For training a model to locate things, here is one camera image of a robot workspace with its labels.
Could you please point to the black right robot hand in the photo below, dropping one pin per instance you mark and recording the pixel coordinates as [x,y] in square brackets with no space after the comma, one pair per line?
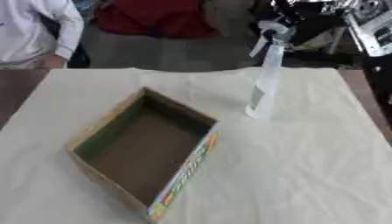
[311,24]

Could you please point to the tall white bottle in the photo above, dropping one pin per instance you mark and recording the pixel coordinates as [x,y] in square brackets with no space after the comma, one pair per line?
[268,84]

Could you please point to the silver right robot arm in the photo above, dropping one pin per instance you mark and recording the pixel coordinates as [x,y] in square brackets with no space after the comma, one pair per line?
[376,32]

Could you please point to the open tan cardboard box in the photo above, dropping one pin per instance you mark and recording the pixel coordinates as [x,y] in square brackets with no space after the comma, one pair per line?
[148,151]

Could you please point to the person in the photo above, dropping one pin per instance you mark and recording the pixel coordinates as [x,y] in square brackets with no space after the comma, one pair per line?
[153,35]
[25,29]

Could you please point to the person's hand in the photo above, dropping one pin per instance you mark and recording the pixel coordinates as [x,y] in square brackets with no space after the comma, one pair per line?
[51,61]

